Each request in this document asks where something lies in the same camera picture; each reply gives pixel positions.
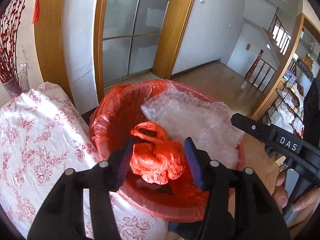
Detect wooden display shelf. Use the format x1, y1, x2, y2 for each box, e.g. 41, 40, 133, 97
251, 12, 320, 140

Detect right hand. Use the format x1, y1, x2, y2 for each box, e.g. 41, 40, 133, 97
272, 171, 319, 228

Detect small knotted orange bag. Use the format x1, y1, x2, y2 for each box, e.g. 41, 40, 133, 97
130, 121, 187, 185

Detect floral pink white tablecloth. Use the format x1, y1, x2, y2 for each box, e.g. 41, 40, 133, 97
0, 81, 169, 240

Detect wooden stair railing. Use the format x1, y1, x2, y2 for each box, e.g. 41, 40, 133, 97
245, 14, 291, 93

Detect red berry branches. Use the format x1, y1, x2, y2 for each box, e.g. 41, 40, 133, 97
1, 0, 26, 83

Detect glass vase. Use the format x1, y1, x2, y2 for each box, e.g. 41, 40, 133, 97
2, 63, 30, 99

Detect glass panel wooden door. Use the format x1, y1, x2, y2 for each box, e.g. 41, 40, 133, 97
93, 0, 194, 99

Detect red plastic waste basket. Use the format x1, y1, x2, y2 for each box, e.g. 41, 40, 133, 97
89, 79, 246, 223

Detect clear crinkled plastic bag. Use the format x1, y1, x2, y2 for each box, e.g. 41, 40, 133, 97
141, 86, 244, 168

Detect red tassel knot decoration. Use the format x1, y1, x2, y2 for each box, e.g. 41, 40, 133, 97
30, 0, 52, 25

